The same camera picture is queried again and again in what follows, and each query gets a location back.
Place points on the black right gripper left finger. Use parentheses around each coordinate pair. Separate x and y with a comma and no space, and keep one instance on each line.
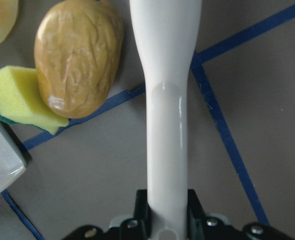
(137,227)

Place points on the yellow green sponge piece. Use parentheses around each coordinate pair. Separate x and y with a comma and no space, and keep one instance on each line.
(21,102)

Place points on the beige dustpan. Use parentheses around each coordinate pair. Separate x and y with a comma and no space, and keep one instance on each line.
(14,158)

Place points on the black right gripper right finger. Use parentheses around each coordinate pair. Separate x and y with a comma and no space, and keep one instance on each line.
(202,226)

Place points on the white hand brush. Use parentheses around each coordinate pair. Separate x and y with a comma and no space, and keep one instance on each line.
(166,33)

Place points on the toy croissant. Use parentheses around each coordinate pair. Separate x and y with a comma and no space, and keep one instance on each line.
(9,10)

